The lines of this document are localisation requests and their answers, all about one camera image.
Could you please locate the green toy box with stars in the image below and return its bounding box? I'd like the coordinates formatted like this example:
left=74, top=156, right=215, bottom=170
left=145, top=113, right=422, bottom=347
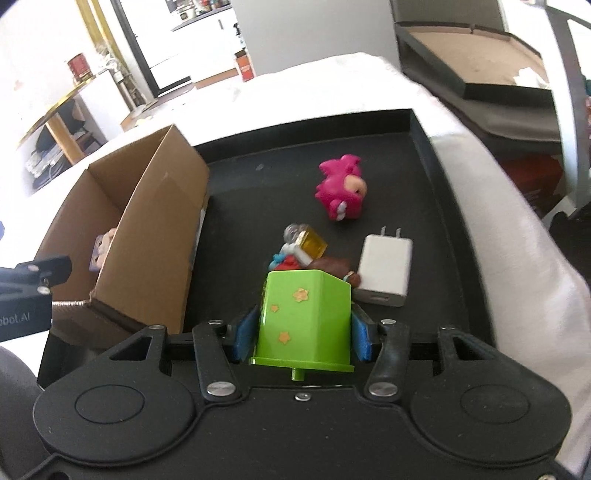
left=249, top=270, right=356, bottom=381

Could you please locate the black plastic tray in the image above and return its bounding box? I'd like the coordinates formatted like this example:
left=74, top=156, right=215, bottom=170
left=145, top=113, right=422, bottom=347
left=34, top=108, right=497, bottom=393

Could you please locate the brown cardboard box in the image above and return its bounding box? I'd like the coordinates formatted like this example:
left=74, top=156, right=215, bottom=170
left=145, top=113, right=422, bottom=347
left=34, top=124, right=211, bottom=335

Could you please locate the pink toy figure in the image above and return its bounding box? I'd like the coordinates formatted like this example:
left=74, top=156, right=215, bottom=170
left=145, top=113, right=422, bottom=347
left=315, top=154, right=369, bottom=222

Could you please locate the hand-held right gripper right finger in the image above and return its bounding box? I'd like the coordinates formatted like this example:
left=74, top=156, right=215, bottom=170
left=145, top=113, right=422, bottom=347
left=351, top=302, right=502, bottom=400

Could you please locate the grey metal frame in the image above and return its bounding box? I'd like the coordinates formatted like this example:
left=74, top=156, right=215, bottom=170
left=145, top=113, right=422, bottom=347
left=545, top=4, right=591, bottom=217

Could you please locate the white side cabinet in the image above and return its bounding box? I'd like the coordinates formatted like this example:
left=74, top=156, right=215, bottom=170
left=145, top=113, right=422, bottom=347
left=76, top=69, right=132, bottom=144

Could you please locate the orange cardboard box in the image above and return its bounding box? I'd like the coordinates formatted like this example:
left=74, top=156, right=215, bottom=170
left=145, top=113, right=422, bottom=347
left=234, top=48, right=256, bottom=81

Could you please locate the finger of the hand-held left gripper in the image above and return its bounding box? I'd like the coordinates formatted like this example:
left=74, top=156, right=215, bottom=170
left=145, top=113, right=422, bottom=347
left=0, top=255, right=72, bottom=296

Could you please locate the black framed board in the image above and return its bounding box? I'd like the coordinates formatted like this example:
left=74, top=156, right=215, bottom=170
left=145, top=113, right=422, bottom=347
left=394, top=18, right=555, bottom=100

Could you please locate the round gold table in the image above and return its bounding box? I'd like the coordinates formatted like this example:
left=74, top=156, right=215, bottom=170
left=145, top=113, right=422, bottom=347
left=16, top=71, right=109, bottom=164

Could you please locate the white wall charger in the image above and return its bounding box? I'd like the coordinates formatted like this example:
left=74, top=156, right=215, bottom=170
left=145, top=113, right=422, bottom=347
left=353, top=225, right=414, bottom=308

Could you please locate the red tin can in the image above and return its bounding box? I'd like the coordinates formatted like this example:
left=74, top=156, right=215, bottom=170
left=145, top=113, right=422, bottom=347
left=68, top=53, right=93, bottom=77

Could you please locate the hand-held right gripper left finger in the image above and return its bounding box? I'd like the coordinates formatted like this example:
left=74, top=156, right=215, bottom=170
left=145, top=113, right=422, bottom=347
left=95, top=305, right=260, bottom=402

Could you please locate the brown toy figure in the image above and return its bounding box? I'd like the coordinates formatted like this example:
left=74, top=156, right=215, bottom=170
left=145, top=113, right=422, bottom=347
left=307, top=257, right=363, bottom=287

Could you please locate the red box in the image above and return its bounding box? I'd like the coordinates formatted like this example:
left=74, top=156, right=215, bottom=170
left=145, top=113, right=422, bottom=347
left=501, top=157, right=564, bottom=213

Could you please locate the colourful toy keychain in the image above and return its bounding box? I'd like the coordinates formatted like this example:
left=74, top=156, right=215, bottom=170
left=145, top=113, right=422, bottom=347
left=269, top=223, right=329, bottom=273

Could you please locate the white blanket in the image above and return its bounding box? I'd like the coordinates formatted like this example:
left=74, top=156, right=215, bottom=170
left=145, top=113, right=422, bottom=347
left=0, top=53, right=591, bottom=480

